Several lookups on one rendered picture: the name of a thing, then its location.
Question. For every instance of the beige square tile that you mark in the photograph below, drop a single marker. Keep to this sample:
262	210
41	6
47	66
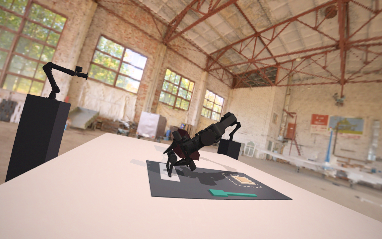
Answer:
243	180

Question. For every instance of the teal flat spatula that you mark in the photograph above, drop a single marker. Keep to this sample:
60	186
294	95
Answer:
221	193

